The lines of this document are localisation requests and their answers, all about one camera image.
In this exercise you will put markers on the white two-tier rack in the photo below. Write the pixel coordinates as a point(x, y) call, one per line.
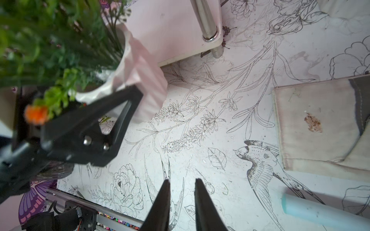
point(175, 30)

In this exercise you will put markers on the orange flower pot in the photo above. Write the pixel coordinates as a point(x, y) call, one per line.
point(80, 51)

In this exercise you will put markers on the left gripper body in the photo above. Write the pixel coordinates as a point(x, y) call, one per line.
point(24, 148)

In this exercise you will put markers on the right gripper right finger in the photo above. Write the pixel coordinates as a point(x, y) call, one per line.
point(207, 217)

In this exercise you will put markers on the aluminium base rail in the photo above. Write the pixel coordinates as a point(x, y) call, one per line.
point(89, 216)

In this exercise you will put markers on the light blue scoop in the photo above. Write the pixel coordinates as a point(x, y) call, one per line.
point(323, 215)

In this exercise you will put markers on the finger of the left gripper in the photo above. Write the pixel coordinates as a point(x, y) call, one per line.
point(76, 137)

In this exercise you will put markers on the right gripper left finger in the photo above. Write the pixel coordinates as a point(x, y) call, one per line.
point(159, 215)

